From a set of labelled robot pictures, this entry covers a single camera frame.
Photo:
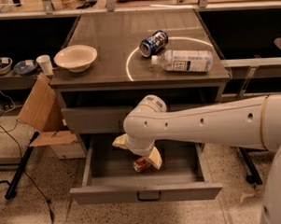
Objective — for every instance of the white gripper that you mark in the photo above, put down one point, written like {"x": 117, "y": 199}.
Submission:
{"x": 143, "y": 150}

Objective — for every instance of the orange soda can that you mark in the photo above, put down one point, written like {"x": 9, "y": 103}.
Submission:
{"x": 140, "y": 165}

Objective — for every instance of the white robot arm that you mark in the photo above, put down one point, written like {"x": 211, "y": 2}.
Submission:
{"x": 253, "y": 123}

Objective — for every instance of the open grey lower drawer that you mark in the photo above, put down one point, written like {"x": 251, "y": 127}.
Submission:
{"x": 109, "y": 176}

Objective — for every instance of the closed grey upper drawer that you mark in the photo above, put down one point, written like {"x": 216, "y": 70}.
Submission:
{"x": 91, "y": 119}

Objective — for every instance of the grey drawer cabinet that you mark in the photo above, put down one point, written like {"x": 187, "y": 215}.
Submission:
{"x": 121, "y": 76}

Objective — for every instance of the blue soda can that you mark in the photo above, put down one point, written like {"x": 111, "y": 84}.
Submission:
{"x": 153, "y": 44}

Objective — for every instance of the clear plastic water bottle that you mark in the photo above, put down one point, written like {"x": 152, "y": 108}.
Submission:
{"x": 187, "y": 61}

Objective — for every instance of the brown cardboard box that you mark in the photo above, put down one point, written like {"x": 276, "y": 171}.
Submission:
{"x": 42, "y": 111}

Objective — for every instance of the white bowl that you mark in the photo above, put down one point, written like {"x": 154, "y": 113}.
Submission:
{"x": 77, "y": 58}

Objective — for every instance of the white paper cup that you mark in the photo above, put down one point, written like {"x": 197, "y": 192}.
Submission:
{"x": 45, "y": 63}

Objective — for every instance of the black left table leg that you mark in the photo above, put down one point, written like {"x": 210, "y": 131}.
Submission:
{"x": 11, "y": 191}

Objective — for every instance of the blue patterned bowl right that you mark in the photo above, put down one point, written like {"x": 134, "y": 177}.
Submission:
{"x": 25, "y": 68}

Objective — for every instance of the blue patterned bowl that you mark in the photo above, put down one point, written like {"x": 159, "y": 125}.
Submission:
{"x": 25, "y": 68}
{"x": 5, "y": 64}

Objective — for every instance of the blue patterned bowl left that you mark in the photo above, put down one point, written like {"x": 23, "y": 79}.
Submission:
{"x": 5, "y": 64}

